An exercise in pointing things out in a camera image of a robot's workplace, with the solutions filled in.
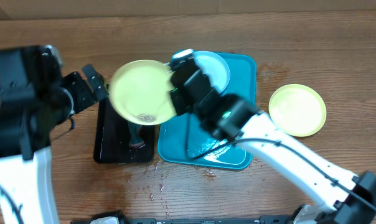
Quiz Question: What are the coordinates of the teal plastic tray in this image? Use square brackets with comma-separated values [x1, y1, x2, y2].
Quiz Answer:
[157, 53, 256, 170]

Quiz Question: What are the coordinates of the light blue plate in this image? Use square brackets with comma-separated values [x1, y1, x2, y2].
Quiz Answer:
[194, 51, 230, 93]

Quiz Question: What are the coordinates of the black rectangular water tray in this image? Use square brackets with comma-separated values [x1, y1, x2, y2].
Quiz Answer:
[93, 98, 155, 164]

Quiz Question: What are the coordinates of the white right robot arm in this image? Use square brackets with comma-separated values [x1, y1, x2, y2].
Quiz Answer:
[169, 55, 376, 223]

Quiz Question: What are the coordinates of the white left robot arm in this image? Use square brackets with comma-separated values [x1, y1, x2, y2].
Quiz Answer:
[0, 45, 108, 223]

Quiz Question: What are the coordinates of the dark hourglass sponge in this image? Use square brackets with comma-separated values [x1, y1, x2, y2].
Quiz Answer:
[128, 122, 144, 148]

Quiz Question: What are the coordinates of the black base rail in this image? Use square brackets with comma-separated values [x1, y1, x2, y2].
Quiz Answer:
[70, 210, 291, 224]

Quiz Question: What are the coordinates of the yellow plate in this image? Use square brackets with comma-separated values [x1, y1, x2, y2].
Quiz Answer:
[108, 60, 176, 125]
[268, 84, 327, 137]

